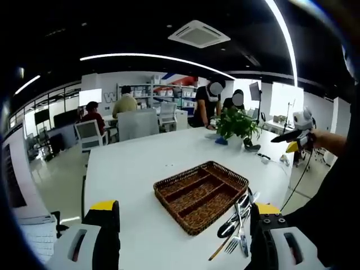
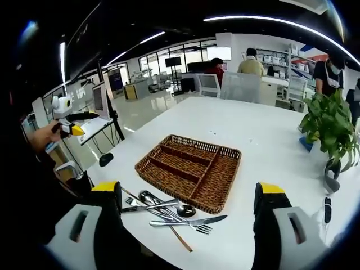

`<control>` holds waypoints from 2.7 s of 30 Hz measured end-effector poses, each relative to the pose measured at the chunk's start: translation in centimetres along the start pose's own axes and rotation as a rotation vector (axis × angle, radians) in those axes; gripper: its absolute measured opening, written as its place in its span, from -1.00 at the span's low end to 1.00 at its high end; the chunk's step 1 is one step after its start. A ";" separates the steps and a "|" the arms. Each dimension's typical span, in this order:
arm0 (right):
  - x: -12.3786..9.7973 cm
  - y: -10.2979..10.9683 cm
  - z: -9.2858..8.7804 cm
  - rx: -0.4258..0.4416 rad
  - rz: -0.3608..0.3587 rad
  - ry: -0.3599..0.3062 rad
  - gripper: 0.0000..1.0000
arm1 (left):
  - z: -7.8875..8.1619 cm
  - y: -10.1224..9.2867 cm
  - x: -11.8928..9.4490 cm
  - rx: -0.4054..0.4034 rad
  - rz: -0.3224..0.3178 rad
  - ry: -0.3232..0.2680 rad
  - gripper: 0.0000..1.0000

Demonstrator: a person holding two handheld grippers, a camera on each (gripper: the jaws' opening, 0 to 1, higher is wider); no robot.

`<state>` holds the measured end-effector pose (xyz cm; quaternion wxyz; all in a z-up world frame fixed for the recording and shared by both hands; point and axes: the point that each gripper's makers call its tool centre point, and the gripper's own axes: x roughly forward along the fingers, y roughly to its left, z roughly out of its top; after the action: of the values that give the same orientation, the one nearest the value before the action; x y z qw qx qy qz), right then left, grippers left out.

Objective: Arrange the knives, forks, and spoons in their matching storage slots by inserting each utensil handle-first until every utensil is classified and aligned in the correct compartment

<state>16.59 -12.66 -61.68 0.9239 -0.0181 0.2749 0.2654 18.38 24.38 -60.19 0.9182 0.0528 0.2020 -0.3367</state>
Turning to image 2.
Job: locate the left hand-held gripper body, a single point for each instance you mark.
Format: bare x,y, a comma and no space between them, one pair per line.
63,105

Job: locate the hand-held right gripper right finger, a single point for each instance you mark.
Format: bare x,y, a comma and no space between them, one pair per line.
284,233

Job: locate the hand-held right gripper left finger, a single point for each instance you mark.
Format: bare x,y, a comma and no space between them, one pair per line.
73,225

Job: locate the silver table knife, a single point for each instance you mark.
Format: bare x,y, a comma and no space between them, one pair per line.
157,206
168,223

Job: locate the brown wooden chopstick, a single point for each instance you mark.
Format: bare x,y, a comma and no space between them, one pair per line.
182,240

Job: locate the brown wicker storage tray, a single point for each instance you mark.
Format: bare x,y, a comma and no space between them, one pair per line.
185,168

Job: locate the white storage shelving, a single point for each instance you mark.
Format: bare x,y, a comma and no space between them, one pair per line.
274,62

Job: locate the person's left hand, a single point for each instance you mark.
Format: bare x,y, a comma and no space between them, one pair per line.
45,137

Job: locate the white side desk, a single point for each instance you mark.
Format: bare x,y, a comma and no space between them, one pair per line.
92,128

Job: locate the black tripod stand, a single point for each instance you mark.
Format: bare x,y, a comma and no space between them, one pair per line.
112,118

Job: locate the white armrest chair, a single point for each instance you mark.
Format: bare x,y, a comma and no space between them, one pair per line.
66,167

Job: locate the person's black clothing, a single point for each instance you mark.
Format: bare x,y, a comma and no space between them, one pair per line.
42,197

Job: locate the black computer mouse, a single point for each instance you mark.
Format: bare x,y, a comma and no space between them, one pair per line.
106,159

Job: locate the dark blue banner stand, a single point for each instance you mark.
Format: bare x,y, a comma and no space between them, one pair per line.
115,80

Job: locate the black handheld device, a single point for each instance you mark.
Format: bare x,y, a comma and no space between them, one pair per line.
327,211

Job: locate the yellow grey cabinet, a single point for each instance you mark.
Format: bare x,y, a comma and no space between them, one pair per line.
135,90

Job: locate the grey black plant pot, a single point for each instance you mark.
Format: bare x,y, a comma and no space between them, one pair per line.
332,184

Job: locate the blue flat object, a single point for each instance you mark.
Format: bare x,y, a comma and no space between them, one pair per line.
306,144

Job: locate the green potted plant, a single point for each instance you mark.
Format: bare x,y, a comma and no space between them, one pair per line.
332,123

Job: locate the white mesh office chair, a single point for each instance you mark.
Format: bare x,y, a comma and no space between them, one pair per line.
209,83
296,87

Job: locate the grey backed office chair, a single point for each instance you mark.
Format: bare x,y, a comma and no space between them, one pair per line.
240,85

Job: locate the ceiling light strip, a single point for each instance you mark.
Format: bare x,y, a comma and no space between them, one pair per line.
267,20

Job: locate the ceiling air vent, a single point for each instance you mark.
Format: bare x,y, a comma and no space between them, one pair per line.
309,5

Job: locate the black wall screen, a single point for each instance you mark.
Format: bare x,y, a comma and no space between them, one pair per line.
173,62

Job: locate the white wall screen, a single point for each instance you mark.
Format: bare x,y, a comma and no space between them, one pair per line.
219,53

